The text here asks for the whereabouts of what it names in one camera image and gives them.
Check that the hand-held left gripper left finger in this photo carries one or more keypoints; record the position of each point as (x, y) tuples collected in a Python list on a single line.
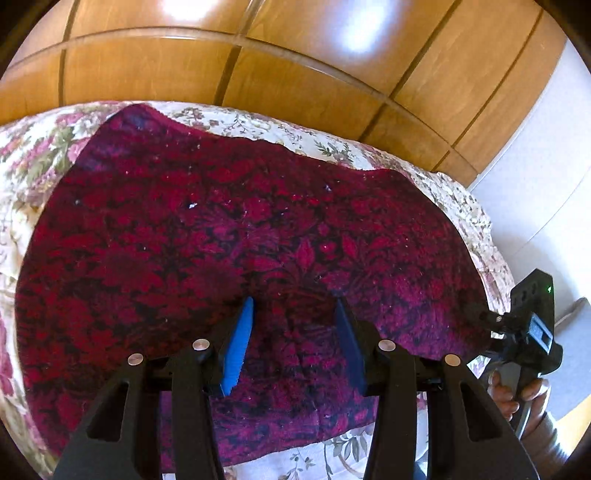
[(238, 350)]

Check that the person's right hand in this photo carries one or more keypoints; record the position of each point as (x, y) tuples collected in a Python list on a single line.
[(503, 397)]

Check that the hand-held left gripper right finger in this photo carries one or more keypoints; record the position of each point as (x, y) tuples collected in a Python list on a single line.
[(348, 350)]

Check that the cream floral bedspread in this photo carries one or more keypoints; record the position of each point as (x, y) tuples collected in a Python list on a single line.
[(37, 152)]

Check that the red floral patterned garment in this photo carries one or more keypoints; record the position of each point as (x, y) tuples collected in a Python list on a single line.
[(194, 258)]

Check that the wooden headboard panel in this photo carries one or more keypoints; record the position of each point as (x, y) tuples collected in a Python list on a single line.
[(240, 60)]

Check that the person's right forearm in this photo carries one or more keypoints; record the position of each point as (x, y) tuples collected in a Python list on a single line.
[(549, 438)]

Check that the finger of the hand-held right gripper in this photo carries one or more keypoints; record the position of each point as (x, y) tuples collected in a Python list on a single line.
[(480, 316), (482, 359)]

